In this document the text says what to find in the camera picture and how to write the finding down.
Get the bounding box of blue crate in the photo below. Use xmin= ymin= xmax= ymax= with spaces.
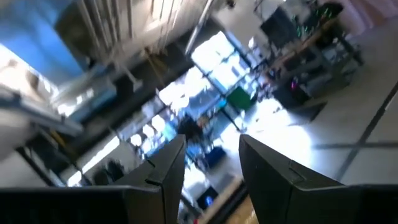
xmin=203 ymin=146 xmax=227 ymax=169

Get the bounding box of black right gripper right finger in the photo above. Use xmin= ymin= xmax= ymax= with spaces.
xmin=238 ymin=134 xmax=398 ymax=224

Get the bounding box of wooden equipment desk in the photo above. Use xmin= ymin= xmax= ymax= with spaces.
xmin=264 ymin=2 xmax=364 ymax=106

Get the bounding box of green box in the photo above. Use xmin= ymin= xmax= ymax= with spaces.
xmin=226 ymin=86 xmax=257 ymax=110

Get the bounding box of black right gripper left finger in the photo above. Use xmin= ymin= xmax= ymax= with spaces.
xmin=0 ymin=134 xmax=187 ymax=224

